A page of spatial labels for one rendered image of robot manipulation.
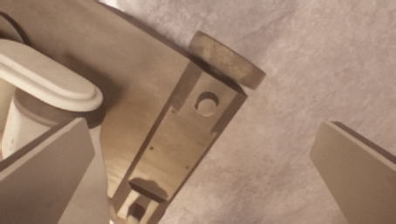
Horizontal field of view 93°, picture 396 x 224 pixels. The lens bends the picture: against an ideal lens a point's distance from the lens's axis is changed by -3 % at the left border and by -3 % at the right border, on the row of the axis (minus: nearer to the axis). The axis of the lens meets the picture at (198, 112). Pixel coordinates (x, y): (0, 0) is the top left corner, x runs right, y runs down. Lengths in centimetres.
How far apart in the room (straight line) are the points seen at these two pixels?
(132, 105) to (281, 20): 46
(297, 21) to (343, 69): 20
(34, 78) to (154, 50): 22
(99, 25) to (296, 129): 63
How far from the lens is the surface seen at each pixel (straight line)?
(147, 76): 46
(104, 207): 27
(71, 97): 37
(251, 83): 44
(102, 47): 49
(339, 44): 71
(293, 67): 66
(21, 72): 40
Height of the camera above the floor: 60
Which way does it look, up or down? 70 degrees down
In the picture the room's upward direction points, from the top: 171 degrees counter-clockwise
